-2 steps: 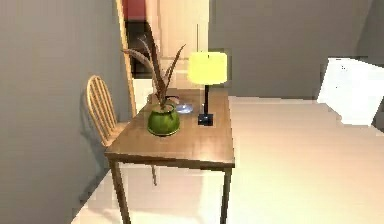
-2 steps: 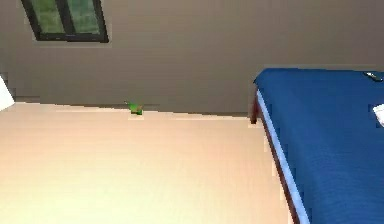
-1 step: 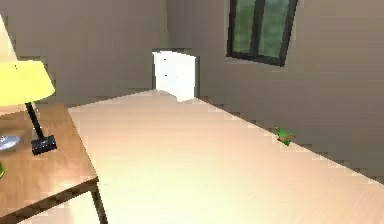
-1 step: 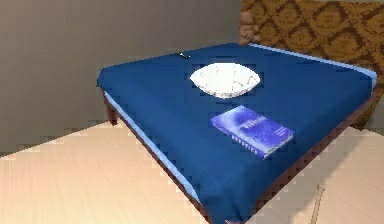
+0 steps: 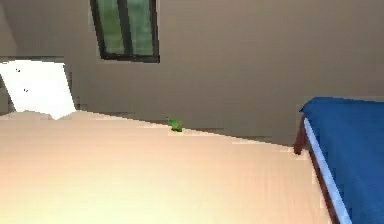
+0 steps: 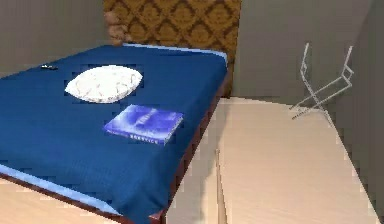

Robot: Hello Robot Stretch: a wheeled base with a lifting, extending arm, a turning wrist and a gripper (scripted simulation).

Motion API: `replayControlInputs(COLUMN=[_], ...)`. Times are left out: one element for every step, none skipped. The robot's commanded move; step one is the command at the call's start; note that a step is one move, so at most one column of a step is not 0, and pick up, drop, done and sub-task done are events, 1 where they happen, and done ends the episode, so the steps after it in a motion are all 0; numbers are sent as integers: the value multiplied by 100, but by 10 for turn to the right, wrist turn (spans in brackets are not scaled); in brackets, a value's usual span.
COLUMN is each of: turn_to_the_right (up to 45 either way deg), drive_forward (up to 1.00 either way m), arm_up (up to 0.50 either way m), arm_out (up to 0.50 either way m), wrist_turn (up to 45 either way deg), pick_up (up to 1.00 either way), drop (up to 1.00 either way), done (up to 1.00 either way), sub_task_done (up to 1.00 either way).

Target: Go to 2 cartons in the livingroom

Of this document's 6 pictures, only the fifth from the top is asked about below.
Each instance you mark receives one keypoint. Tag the black framed window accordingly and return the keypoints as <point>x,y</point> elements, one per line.
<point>126,30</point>

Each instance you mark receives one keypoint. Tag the white cabinet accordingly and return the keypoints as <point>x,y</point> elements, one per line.
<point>36,88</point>

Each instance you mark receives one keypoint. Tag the bed with blue cover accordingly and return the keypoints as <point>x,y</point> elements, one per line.
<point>353,150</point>

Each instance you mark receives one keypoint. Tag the small green object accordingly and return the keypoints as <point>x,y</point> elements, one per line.
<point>175,125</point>

